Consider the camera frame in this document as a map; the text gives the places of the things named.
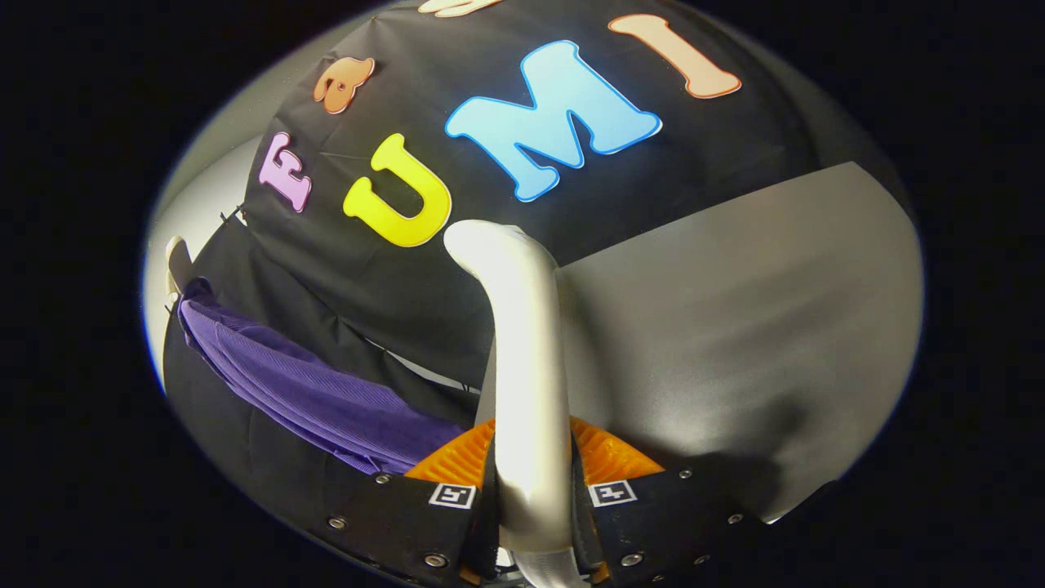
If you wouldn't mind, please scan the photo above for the white garment steamer head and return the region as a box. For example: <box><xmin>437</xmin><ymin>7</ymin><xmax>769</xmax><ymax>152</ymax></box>
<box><xmin>443</xmin><ymin>219</ymin><xmax>585</xmax><ymax>588</ymax></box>

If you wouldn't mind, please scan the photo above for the white plastic clothes hanger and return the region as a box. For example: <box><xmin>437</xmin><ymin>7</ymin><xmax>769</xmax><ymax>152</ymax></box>
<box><xmin>166</xmin><ymin>237</ymin><xmax>193</xmax><ymax>295</ymax></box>

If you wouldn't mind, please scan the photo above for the purple corduroy jacket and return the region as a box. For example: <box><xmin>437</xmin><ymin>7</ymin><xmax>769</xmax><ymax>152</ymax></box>
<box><xmin>178</xmin><ymin>278</ymin><xmax>466</xmax><ymax>476</ymax></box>

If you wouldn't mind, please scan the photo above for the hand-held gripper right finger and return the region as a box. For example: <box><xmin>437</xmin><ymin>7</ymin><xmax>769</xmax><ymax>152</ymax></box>
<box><xmin>569</xmin><ymin>416</ymin><xmax>764</xmax><ymax>587</ymax></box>

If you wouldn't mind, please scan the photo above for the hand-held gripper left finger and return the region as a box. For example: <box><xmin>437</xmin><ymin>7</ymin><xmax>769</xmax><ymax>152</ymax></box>
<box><xmin>322</xmin><ymin>418</ymin><xmax>500</xmax><ymax>587</ymax></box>

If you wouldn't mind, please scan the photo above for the grey cabinet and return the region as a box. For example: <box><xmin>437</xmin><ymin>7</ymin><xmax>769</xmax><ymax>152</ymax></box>
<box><xmin>475</xmin><ymin>161</ymin><xmax>925</xmax><ymax>523</ymax></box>

